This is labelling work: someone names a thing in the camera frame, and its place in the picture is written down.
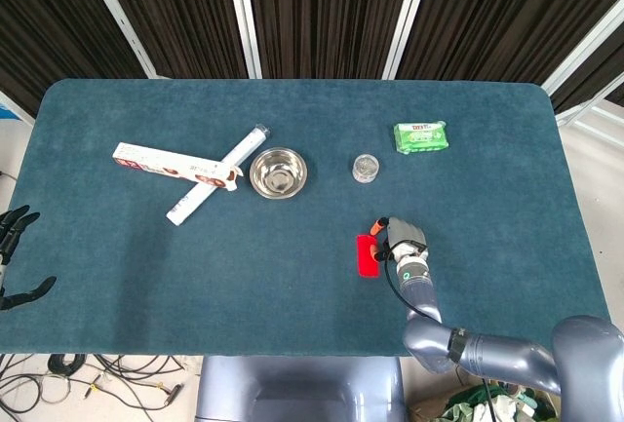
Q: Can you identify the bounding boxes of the grey robot torso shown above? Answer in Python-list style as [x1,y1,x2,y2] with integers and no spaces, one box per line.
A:
[195,356,409,422]

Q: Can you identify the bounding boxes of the green cloth pile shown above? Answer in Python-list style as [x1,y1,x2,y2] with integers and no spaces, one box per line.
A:
[441,378,560,422]

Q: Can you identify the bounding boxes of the long white printed box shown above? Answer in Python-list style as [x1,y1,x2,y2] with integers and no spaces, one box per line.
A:
[112,142,245,193]

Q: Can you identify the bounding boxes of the black pleated curtain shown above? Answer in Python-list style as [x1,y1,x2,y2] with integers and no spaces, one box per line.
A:
[0,0,624,119]

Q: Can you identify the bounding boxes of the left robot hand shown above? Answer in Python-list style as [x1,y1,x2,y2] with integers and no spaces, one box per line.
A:
[0,205,58,313]

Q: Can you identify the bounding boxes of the stainless steel bowl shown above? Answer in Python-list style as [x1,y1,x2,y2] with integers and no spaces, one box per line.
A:
[249,147,309,200]

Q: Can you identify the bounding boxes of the red plastic piece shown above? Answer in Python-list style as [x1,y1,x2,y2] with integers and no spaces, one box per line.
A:
[356,233,381,278]

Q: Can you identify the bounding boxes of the green wet wipes pack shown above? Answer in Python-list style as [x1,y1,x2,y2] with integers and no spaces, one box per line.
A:
[392,120,450,154]

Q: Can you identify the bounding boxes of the teal table cloth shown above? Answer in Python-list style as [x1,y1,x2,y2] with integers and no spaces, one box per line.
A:
[0,78,615,359]

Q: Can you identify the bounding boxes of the small clear round jar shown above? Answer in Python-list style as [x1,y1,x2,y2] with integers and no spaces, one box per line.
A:
[351,154,380,184]

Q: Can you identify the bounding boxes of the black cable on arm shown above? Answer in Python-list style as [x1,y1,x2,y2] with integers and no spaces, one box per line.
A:
[383,242,430,317]

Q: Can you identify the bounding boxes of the black floor cables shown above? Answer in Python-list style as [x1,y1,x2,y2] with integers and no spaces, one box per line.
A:
[0,353,189,411]

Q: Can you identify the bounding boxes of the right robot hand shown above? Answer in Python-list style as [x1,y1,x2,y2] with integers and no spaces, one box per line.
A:
[370,215,430,263]

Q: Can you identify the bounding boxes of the white plastic wrap roll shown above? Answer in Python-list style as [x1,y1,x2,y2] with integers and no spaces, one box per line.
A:
[165,122,271,227]

